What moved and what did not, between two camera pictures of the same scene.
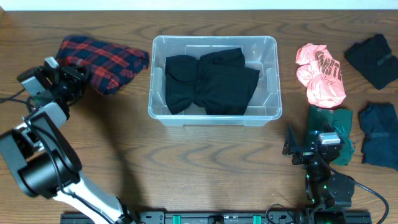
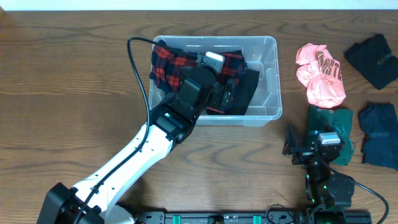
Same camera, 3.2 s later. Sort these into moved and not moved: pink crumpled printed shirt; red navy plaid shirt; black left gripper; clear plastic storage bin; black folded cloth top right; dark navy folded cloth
Moved: black left gripper; red navy plaid shirt
Not moved: black folded cloth top right; dark navy folded cloth; pink crumpled printed shirt; clear plastic storage bin
